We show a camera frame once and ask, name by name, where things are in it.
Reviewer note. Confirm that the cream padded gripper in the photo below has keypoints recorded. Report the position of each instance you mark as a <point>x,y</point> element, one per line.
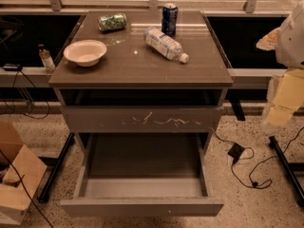
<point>292,45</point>

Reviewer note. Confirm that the grey drawer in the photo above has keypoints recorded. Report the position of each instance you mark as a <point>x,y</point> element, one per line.
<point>143,175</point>

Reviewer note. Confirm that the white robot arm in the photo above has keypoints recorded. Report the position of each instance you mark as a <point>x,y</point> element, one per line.
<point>287,42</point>

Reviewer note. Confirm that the grey drawer cabinet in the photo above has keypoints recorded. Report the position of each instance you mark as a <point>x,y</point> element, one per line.
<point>135,91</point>

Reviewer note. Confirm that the blue soda can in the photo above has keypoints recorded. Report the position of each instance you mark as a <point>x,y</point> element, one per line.
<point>169,19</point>

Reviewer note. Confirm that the clear plastic water bottle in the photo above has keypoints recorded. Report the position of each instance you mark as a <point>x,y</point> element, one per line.
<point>165,45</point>

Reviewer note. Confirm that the black power adapter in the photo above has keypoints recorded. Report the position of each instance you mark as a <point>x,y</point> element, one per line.
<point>235,152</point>

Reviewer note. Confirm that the green soda can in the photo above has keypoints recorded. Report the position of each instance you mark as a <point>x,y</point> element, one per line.
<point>112,22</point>

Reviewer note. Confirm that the white paper bowl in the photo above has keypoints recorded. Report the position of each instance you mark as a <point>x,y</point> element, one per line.
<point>85,53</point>

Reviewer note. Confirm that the small bottle on ledge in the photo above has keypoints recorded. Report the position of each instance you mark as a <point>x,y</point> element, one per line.
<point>46,58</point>

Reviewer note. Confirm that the black device on ledge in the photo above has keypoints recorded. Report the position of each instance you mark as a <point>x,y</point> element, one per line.
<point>12,67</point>

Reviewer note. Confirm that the black left table leg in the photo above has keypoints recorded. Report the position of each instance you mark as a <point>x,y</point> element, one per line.
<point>55,165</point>

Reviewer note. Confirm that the cardboard box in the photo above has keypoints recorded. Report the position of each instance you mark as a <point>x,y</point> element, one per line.
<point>21,174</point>

